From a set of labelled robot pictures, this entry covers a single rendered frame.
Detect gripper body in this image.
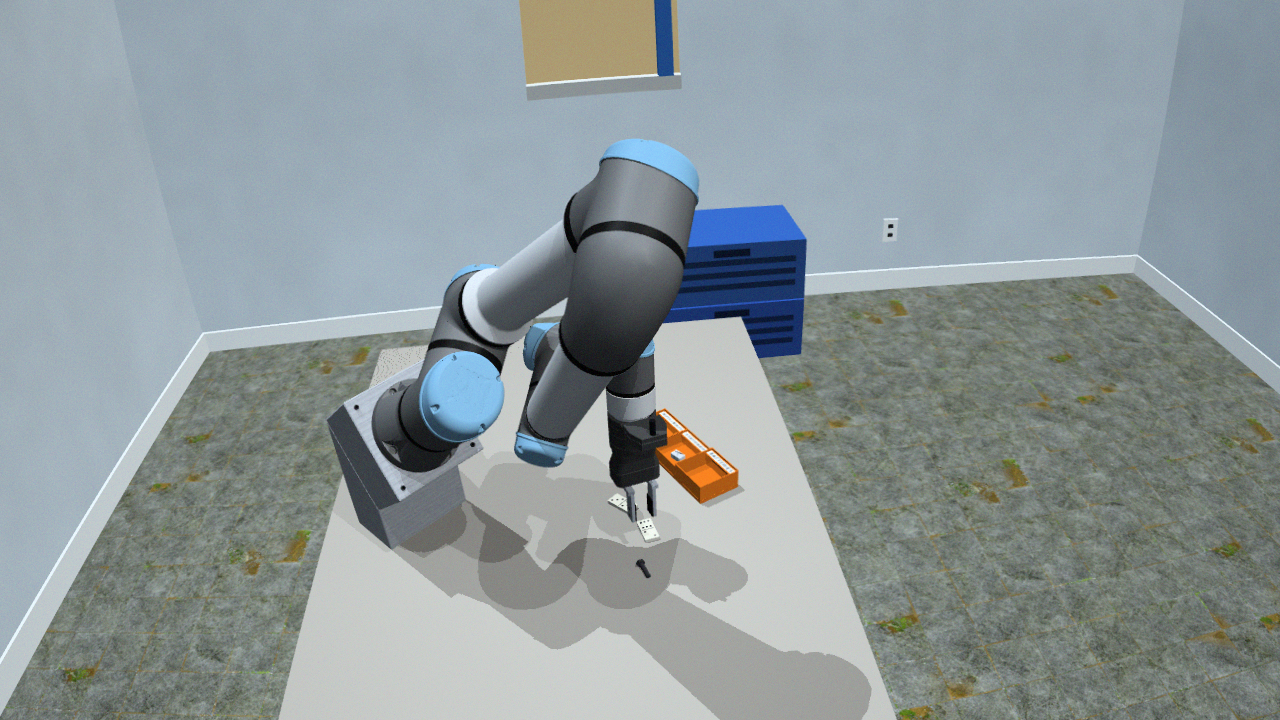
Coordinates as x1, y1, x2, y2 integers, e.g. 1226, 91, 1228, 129
605, 387, 667, 488

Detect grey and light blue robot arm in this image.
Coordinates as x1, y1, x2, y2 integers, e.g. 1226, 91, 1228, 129
372, 138, 699, 473

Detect orange rack of labelled bins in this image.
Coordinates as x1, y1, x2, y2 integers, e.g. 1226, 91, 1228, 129
655, 409, 739, 503

